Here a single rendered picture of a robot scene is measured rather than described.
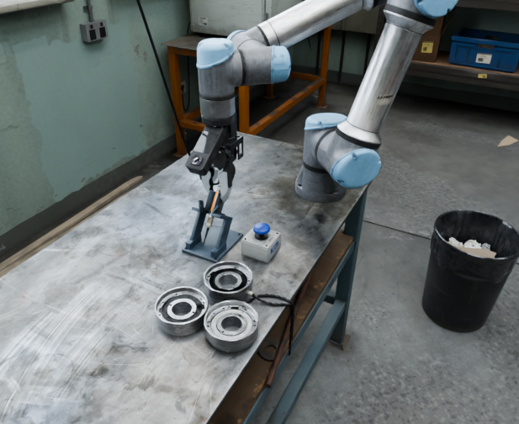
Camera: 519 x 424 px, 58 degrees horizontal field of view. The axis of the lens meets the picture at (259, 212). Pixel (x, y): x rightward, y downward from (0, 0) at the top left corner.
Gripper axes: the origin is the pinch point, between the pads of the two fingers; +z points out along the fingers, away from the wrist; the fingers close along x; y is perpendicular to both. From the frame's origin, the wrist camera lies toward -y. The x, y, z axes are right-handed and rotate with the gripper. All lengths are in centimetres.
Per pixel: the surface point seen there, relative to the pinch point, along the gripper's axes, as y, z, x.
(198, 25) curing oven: 186, 7, 130
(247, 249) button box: -3.0, 9.8, -10.1
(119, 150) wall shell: 117, 71, 148
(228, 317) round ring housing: -24.3, 9.4, -17.4
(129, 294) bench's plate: -26.4, 12.1, 6.2
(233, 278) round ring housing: -13.2, 10.3, -12.1
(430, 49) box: 329, 37, 3
